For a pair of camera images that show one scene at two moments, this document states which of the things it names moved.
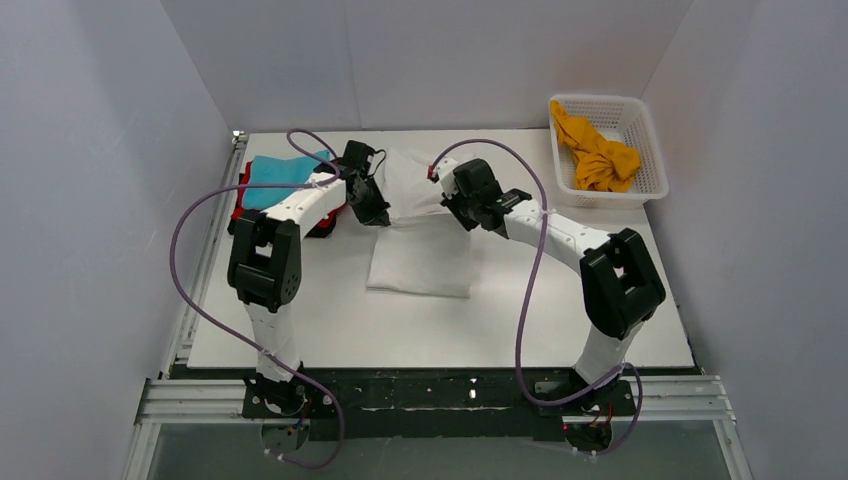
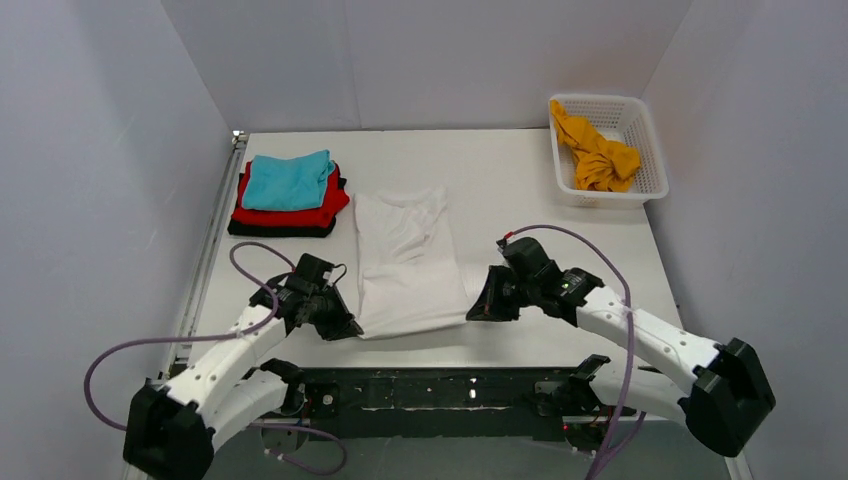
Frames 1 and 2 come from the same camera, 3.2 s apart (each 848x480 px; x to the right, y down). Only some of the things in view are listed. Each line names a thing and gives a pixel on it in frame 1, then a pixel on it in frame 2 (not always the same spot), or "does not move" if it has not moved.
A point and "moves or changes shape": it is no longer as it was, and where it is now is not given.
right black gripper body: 465,211 → 502,291
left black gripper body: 370,206 → 325,312
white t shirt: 424,249 moves or changes shape
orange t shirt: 600,164 does not move
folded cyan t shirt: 264,170 does not move
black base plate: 435,402 does not move
